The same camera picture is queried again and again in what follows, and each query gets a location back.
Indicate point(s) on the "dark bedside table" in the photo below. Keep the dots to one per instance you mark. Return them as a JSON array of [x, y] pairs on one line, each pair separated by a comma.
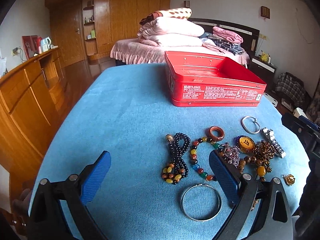
[[263, 70]]

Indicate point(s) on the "plaid bag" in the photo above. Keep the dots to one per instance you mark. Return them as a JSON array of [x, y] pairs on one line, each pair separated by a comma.
[[292, 88]]

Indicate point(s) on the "wooden bead bracelet amber bead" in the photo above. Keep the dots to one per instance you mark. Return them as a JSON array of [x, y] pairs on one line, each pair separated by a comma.
[[260, 169]]

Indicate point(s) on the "folded clothes pile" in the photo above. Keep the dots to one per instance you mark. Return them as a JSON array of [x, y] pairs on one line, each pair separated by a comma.
[[223, 39]]

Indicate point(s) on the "large silver bangle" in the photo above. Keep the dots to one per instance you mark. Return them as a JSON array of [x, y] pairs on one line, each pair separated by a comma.
[[201, 203]]

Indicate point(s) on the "small silver bangle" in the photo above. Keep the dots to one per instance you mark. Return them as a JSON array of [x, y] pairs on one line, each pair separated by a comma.
[[250, 124]]

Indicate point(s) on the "white electric kettle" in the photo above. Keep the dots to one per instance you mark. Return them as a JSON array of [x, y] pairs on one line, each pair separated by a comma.
[[45, 44]]

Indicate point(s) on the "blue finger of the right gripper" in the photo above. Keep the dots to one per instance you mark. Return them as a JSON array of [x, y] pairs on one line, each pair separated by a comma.
[[309, 123]]

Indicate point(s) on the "dark wall plaque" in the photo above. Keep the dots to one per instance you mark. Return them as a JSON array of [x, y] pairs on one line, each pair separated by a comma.
[[265, 12]]

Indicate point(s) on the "left hand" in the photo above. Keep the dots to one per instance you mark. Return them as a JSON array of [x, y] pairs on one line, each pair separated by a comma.
[[21, 205]]

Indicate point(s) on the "bed with pink cover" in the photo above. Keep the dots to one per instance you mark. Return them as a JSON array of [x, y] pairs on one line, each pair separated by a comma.
[[131, 51]]

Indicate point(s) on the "yellow pikachu plush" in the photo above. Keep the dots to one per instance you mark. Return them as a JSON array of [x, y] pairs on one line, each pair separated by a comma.
[[265, 57]]

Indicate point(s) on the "wooden sideboard cabinet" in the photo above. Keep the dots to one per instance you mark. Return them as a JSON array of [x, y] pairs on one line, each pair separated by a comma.
[[29, 115]]

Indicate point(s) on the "blue table cloth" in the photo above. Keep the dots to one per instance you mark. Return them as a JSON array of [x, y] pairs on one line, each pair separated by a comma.
[[127, 111]]

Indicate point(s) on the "wooden wardrobe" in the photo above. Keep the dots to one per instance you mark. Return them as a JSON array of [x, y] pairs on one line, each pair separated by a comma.
[[88, 29]]

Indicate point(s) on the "folded pink quilt stack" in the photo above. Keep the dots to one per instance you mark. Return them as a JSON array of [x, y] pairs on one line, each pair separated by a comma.
[[170, 32]]

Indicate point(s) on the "small gold brooch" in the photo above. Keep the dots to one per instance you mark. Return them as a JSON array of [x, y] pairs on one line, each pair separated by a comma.
[[289, 179]]

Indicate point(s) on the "white bathroom scale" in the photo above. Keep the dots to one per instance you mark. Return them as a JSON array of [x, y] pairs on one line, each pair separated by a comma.
[[271, 99]]

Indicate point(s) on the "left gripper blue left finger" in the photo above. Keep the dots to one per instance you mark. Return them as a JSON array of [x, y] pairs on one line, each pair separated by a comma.
[[92, 177]]

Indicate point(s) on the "yellow oval pendant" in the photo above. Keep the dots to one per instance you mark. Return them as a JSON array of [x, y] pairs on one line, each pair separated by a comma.
[[245, 144]]

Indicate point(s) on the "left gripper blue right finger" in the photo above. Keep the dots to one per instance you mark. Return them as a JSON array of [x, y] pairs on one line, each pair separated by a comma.
[[226, 175]]

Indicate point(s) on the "white appliance on floor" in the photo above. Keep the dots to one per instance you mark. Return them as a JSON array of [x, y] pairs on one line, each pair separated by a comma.
[[299, 112]]

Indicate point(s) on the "red picture frame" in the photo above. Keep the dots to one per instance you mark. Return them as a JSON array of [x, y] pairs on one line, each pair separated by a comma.
[[31, 45]]

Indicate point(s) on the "spotted folded blanket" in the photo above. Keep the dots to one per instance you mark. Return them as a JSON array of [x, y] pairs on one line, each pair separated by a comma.
[[180, 13]]

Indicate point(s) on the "purple silver chain brooch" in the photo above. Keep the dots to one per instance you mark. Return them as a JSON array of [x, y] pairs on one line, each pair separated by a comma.
[[230, 154]]

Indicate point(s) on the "red metal tin box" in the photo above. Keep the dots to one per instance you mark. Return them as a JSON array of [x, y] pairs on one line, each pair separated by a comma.
[[204, 80]]

